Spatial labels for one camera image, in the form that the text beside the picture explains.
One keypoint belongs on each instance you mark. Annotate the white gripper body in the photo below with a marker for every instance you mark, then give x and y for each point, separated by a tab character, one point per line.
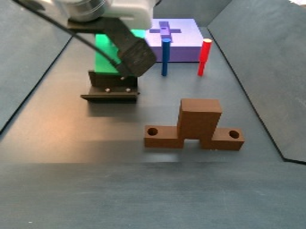
134	12

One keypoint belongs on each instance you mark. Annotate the black angle fixture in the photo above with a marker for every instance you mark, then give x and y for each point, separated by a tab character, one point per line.
111	88

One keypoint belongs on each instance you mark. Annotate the purple board with cross slot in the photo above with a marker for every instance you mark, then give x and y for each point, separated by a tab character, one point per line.
183	33

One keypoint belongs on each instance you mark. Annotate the brown T-shaped block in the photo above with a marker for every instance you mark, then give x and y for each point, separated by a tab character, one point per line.
199	115

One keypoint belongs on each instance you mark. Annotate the blue peg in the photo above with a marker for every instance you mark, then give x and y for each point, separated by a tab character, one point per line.
166	44

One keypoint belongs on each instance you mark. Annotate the red peg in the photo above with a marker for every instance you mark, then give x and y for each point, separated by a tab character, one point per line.
203	55

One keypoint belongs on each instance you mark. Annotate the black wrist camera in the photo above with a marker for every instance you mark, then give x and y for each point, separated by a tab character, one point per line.
137	57

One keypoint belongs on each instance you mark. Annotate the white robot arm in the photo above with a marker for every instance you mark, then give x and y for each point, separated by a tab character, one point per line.
131	14

